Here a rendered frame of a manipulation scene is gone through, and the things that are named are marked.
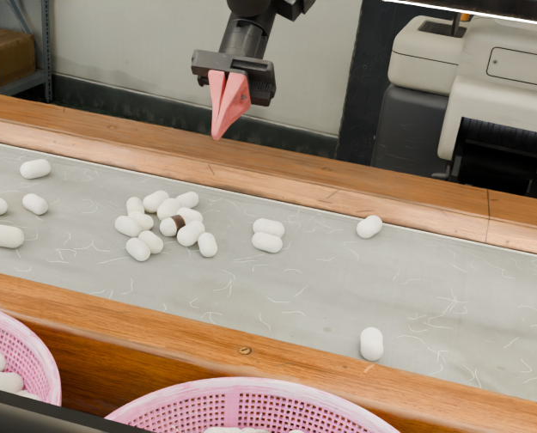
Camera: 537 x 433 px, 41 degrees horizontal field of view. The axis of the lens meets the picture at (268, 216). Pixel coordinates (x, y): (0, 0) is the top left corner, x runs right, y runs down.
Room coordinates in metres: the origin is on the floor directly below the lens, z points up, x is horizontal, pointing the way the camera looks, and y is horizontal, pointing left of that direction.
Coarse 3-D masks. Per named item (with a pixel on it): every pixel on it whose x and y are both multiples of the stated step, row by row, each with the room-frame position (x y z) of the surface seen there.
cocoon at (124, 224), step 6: (120, 216) 0.67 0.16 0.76; (126, 216) 0.68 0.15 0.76; (120, 222) 0.67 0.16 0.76; (126, 222) 0.67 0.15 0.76; (132, 222) 0.67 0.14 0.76; (120, 228) 0.66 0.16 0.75; (126, 228) 0.66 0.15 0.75; (132, 228) 0.66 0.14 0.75; (138, 228) 0.66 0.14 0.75; (126, 234) 0.66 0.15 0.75; (132, 234) 0.66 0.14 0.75; (138, 234) 0.66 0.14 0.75
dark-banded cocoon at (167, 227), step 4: (184, 216) 0.69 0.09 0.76; (164, 220) 0.68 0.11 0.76; (168, 220) 0.68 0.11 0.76; (172, 220) 0.68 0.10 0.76; (188, 220) 0.69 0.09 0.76; (160, 224) 0.68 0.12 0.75; (164, 224) 0.67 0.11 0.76; (168, 224) 0.67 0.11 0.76; (172, 224) 0.67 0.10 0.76; (160, 228) 0.67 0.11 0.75; (164, 228) 0.67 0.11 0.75; (168, 228) 0.67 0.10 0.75; (172, 228) 0.67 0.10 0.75; (164, 232) 0.67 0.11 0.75; (168, 232) 0.67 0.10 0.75; (172, 232) 0.67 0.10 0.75
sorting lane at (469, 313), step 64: (0, 192) 0.73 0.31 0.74; (64, 192) 0.75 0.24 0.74; (128, 192) 0.77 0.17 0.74; (0, 256) 0.60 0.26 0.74; (64, 256) 0.61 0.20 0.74; (128, 256) 0.62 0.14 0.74; (192, 256) 0.64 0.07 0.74; (256, 256) 0.66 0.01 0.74; (320, 256) 0.67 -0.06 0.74; (384, 256) 0.69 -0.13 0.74; (448, 256) 0.71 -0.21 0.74; (512, 256) 0.73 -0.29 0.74; (256, 320) 0.54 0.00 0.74; (320, 320) 0.55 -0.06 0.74; (384, 320) 0.56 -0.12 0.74; (448, 320) 0.58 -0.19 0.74; (512, 320) 0.59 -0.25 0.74; (512, 384) 0.49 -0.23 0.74
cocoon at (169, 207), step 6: (168, 198) 0.73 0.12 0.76; (174, 198) 0.73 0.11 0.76; (162, 204) 0.71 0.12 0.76; (168, 204) 0.71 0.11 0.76; (174, 204) 0.72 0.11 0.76; (162, 210) 0.70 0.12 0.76; (168, 210) 0.70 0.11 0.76; (174, 210) 0.71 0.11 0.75; (162, 216) 0.70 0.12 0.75; (168, 216) 0.70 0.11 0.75
